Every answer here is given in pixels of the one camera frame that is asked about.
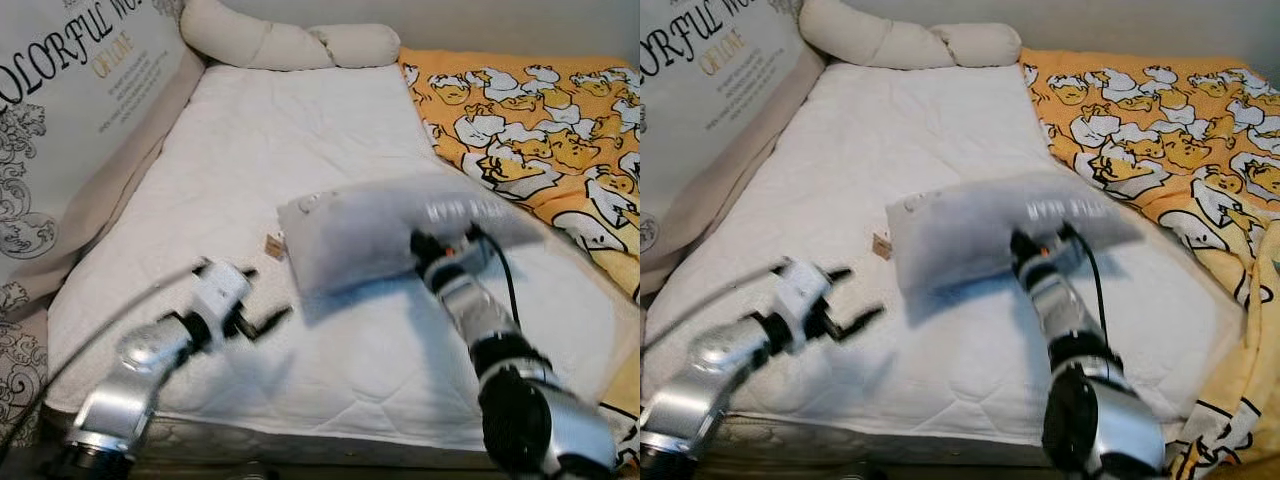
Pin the grey printed headboard cushion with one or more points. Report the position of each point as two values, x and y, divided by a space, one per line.
700 80
80 100

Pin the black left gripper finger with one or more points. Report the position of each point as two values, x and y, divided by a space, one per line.
272 322
862 322
840 274
249 273

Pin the beige bolster pillow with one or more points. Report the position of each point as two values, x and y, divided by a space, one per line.
890 45
270 45

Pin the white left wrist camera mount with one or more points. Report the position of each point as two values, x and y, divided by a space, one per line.
222 290
800 290

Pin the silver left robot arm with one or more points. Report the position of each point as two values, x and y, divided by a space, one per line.
130 380
700 385

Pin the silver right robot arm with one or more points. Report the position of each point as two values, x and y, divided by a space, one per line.
1100 420
520 400

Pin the grey quilted bed base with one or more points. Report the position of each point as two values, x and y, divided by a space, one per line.
900 450
300 450

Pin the grey pillow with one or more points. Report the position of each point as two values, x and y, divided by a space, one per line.
960 235
360 235

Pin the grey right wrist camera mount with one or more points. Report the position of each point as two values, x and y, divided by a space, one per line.
1060 245
468 250

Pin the small brown tag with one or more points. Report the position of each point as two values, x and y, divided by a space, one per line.
274 247
881 245

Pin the white quilted mattress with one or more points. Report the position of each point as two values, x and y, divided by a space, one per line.
300 130
930 130

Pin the yellow egg cartoon blanket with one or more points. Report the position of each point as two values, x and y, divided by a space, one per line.
1150 130
520 120

